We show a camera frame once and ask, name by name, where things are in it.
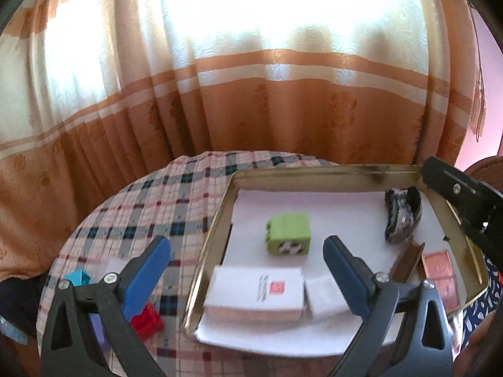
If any gold metal tin tray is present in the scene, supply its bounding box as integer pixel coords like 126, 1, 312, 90
183, 164, 490, 346

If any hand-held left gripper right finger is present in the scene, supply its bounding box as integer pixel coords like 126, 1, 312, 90
322, 235, 456, 377

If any dark leaf-patterned cloth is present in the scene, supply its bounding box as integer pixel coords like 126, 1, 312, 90
462, 239, 503, 323

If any red toy block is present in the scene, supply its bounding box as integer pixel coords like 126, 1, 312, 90
130, 302, 165, 340

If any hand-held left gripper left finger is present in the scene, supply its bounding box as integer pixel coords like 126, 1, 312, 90
39, 235, 172, 377

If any brown comb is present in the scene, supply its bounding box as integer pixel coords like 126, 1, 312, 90
389, 241, 426, 283

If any purple toy block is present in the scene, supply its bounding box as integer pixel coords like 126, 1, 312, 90
90, 314, 107, 356

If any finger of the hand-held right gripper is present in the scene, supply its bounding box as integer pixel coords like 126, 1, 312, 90
421, 156, 503, 246

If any green toy block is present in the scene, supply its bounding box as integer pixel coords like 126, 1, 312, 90
265, 214, 311, 256

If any grey blue flat object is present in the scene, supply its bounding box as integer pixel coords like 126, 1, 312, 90
0, 314, 28, 345

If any orange and cream curtain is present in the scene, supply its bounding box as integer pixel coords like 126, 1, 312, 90
0, 0, 480, 283

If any plaid tablecloth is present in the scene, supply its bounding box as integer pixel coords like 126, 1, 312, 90
35, 150, 460, 377

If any brown wicker chair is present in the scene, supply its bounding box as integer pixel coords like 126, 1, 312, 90
464, 155, 503, 193

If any white paper sheet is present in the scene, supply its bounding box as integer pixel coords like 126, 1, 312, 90
194, 188, 468, 356

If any curtain tieback tassel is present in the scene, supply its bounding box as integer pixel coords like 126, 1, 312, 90
469, 0, 488, 144

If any white box with red label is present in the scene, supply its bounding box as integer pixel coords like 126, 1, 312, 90
203, 266, 306, 312

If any white plug charger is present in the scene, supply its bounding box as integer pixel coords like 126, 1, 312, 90
304, 277, 350, 317

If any blue toy block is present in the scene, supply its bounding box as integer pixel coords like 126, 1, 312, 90
64, 269, 92, 288

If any black silver hair clip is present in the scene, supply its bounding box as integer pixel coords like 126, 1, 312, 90
384, 188, 422, 243

